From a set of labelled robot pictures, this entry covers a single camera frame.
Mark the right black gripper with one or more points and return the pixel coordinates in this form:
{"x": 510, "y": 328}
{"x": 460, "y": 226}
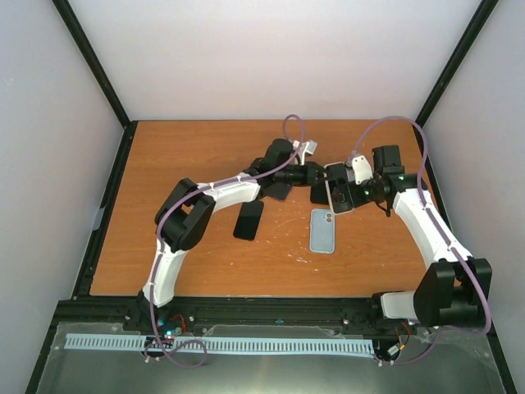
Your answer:
{"x": 354, "y": 197}

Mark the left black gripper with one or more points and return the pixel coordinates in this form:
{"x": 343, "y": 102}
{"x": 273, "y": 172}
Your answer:
{"x": 311, "y": 167}

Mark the black phone case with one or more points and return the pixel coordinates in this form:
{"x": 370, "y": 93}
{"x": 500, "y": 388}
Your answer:
{"x": 318, "y": 194}

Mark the phone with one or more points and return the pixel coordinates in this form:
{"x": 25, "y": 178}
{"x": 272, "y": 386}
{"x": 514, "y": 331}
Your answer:
{"x": 339, "y": 178}
{"x": 322, "y": 238}

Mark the black smartphone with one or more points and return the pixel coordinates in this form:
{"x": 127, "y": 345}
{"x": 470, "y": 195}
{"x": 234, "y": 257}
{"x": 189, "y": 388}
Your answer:
{"x": 277, "y": 191}
{"x": 248, "y": 220}

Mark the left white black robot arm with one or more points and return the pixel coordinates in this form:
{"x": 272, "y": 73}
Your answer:
{"x": 184, "y": 217}

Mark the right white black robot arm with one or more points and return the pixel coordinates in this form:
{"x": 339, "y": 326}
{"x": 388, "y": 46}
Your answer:
{"x": 454, "y": 289}

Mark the metal sheet front panel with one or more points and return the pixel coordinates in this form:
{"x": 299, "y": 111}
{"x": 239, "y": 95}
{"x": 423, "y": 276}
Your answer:
{"x": 431, "y": 362}

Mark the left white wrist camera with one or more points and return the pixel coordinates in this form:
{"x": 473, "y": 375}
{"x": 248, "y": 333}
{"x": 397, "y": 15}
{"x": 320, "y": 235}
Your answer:
{"x": 302, "y": 150}

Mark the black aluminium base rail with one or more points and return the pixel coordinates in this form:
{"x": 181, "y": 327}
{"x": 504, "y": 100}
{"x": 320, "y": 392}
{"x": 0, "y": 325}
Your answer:
{"x": 353, "y": 316}

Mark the light blue slotted cable duct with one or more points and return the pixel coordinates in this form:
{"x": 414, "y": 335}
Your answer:
{"x": 227, "y": 345}

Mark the right black frame post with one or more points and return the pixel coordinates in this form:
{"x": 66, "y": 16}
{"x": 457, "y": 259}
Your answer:
{"x": 461, "y": 49}

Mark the black frame post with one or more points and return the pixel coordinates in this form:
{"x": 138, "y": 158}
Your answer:
{"x": 73, "y": 25}
{"x": 461, "y": 49}

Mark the left black frame post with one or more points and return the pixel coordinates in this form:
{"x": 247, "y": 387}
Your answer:
{"x": 73, "y": 25}

